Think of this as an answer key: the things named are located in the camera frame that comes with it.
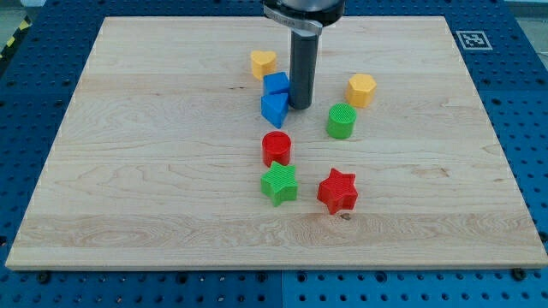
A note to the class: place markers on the blue cube block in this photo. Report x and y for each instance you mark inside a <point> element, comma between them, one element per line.
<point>275,83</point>

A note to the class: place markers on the blue triangle block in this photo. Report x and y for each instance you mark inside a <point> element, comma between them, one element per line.
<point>274,108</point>

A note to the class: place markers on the wooden board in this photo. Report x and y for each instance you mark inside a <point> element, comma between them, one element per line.
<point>157,162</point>

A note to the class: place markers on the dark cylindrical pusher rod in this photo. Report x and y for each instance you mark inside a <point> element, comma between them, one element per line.
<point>303,56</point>

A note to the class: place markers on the red cylinder block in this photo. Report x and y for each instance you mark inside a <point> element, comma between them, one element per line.
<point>276,147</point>

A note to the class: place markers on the yellow hexagon block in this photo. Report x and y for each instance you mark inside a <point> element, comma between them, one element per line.
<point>360,90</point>

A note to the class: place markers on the green cylinder block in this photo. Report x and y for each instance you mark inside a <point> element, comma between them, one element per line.
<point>341,120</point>

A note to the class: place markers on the robot arm flange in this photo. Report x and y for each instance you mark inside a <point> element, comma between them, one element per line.
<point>307,16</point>

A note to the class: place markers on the white fiducial marker tag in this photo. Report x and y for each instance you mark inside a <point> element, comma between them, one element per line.
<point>473,40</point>

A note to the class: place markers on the red star block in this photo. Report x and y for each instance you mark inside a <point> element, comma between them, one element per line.
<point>338,191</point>

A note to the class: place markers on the green star block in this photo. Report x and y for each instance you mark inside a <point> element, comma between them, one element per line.
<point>279,183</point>

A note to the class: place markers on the yellow heart block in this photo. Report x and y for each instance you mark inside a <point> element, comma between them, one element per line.
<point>263,62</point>

